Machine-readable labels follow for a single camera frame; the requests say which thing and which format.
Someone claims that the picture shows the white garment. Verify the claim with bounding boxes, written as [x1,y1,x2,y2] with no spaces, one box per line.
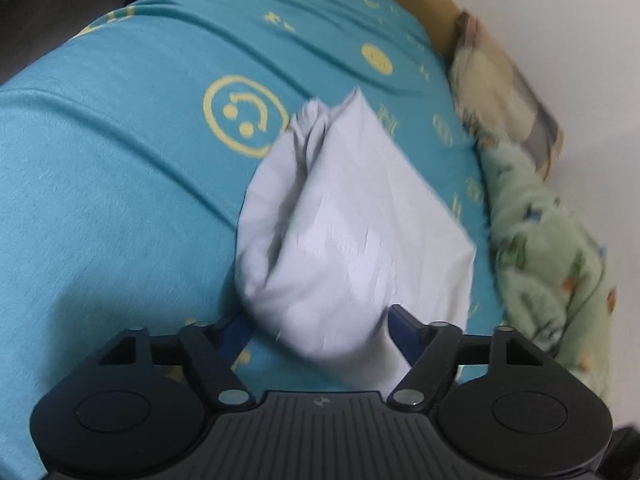
[235,91,476,393]

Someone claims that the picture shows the green fleece blanket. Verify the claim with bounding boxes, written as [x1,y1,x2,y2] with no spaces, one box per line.
[477,136,617,400]

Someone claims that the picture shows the teal patterned bed sheet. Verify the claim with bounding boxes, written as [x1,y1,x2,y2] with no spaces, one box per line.
[1,0,503,479]

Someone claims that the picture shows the plaid pillow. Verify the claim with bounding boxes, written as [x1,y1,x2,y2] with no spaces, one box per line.
[449,12,564,179]

